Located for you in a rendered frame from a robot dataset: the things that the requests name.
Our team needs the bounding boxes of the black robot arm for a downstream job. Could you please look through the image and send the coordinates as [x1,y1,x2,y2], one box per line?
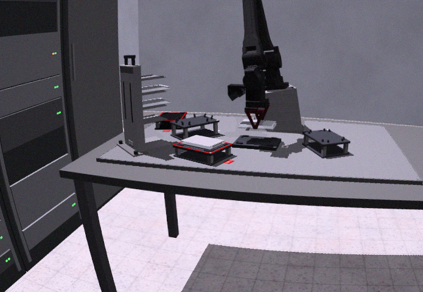
[228,0,289,101]

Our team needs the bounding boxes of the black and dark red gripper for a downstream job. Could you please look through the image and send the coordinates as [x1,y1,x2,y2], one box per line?
[245,85,270,129]

